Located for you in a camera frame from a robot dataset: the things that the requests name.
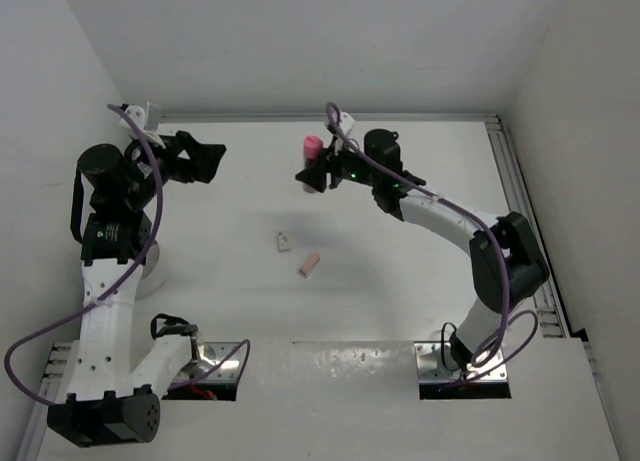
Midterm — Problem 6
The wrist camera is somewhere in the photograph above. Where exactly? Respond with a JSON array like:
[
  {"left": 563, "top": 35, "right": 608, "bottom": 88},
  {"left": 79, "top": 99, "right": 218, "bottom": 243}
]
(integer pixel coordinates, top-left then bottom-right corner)
[
  {"left": 325, "top": 112, "right": 356, "bottom": 138},
  {"left": 119, "top": 102, "right": 166, "bottom": 148}
]

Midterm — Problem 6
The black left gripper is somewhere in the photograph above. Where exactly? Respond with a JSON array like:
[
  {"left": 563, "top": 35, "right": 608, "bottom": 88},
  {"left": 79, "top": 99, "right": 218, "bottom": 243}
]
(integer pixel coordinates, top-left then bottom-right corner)
[{"left": 122, "top": 129, "right": 223, "bottom": 209}]

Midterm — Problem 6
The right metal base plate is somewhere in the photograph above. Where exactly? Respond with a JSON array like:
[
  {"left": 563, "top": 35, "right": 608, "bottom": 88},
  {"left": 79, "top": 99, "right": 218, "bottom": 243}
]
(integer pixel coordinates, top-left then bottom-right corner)
[{"left": 413, "top": 341, "right": 513, "bottom": 401}]

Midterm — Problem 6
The pink eraser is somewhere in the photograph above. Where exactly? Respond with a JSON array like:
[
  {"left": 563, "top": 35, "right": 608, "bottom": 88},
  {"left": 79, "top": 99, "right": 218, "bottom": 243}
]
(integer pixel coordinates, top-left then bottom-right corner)
[{"left": 298, "top": 252, "right": 321, "bottom": 278}]

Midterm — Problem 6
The white round container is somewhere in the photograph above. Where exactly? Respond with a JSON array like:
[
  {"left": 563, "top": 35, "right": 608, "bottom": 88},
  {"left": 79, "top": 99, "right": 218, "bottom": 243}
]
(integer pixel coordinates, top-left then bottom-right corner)
[{"left": 135, "top": 241, "right": 165, "bottom": 300}]

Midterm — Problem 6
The white eraser with label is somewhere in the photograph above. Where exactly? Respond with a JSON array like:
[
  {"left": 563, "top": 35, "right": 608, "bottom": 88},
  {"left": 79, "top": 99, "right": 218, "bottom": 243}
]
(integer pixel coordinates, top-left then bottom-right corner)
[{"left": 276, "top": 231, "right": 292, "bottom": 253}]

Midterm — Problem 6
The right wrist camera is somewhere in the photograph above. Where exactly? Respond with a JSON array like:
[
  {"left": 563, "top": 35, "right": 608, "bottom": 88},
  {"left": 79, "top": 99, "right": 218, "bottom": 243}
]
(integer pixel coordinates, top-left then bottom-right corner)
[{"left": 325, "top": 112, "right": 356, "bottom": 138}]

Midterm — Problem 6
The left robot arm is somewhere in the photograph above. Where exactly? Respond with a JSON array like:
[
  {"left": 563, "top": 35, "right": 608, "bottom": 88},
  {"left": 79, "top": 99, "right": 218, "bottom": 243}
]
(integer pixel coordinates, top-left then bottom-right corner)
[{"left": 47, "top": 131, "right": 227, "bottom": 448}]

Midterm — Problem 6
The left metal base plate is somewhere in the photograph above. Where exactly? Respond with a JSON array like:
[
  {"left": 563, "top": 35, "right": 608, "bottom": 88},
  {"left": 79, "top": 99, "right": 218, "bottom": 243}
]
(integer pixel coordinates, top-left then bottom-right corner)
[{"left": 164, "top": 340, "right": 251, "bottom": 402}]

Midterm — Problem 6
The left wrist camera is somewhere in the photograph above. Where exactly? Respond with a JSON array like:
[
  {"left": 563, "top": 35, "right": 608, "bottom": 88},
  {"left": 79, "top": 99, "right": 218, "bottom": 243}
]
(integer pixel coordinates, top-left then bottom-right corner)
[{"left": 119, "top": 102, "right": 166, "bottom": 148}]

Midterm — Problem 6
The metal base plate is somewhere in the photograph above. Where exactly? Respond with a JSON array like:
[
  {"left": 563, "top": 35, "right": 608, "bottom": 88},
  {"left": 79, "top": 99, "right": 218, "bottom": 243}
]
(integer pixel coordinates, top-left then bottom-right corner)
[
  {"left": 164, "top": 340, "right": 251, "bottom": 402},
  {"left": 413, "top": 341, "right": 513, "bottom": 401}
]

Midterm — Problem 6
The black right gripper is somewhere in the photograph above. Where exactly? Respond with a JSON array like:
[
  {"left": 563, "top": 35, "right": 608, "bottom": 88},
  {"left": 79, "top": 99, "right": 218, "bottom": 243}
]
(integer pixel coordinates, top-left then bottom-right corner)
[{"left": 296, "top": 136, "right": 379, "bottom": 192}]

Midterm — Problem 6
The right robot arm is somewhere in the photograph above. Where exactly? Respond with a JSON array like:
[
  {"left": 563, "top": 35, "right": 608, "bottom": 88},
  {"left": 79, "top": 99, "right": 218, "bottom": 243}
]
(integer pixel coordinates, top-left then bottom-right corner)
[{"left": 295, "top": 129, "right": 549, "bottom": 375}]

